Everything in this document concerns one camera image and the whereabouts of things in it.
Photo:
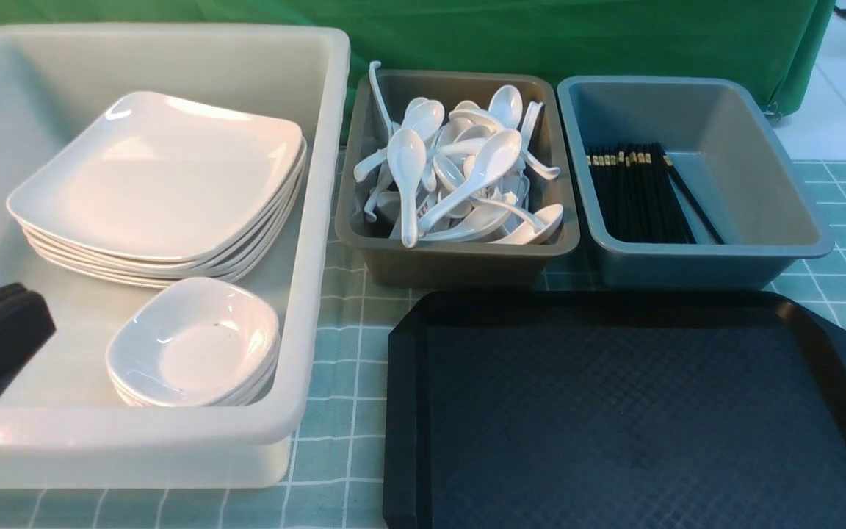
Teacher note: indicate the stack of white square plates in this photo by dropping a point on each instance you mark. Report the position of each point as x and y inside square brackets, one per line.
[158, 189]

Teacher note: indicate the stack of small white dishes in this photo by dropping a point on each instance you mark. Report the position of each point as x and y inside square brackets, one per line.
[200, 342]

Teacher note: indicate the pile of white soup spoons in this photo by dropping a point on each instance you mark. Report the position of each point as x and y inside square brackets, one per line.
[457, 175]

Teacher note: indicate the olive-grey plastic bin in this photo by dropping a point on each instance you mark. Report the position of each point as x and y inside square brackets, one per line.
[453, 264]

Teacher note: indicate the green checkered tablecloth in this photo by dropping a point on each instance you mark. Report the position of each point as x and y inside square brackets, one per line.
[336, 470]

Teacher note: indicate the black serving tray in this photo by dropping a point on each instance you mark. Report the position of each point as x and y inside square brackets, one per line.
[614, 409]

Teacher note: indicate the large white plastic tub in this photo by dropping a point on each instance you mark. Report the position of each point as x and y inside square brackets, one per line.
[61, 424]

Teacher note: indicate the blue-grey plastic bin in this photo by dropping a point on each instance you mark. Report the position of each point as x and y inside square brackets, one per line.
[729, 157]

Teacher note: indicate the green backdrop cloth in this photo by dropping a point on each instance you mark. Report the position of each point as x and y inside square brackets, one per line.
[768, 47]

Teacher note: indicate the bundle of black chopsticks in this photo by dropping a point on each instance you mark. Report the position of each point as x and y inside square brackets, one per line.
[639, 191]

